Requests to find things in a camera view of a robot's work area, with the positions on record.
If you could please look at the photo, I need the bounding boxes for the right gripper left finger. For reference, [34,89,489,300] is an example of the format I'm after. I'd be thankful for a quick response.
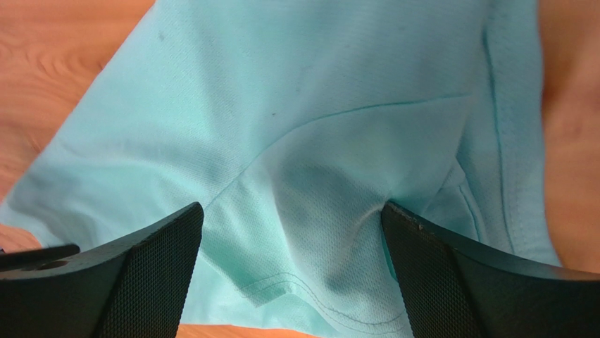
[1,202,204,337]

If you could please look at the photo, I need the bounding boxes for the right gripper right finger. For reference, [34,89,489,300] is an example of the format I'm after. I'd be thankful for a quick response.
[381,203,599,337]

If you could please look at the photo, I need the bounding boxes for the mint green t shirt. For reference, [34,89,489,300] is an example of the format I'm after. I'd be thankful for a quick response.
[1,1,558,337]

